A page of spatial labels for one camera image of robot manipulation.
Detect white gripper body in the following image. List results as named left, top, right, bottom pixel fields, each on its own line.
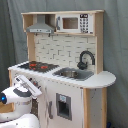
left=13, top=75, right=42, bottom=99

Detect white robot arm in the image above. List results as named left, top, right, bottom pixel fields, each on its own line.
left=0, top=75, right=42, bottom=128

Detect wooden toy kitchen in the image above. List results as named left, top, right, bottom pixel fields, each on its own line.
left=9, top=10, right=116, bottom=128

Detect black stovetop red burners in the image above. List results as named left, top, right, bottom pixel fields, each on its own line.
left=21, top=61, right=57, bottom=73

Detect white cabinet door dispenser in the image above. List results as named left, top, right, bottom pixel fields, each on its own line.
left=46, top=80, right=83, bottom=128

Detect grey toy sink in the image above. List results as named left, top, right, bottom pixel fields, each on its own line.
left=54, top=67, right=93, bottom=81

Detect grey range hood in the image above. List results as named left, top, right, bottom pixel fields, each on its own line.
left=26, top=15, right=55, bottom=34

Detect black toy faucet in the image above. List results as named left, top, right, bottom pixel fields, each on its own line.
left=76, top=50, right=96, bottom=71

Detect toy microwave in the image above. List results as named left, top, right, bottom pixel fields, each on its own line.
left=56, top=14, right=94, bottom=34

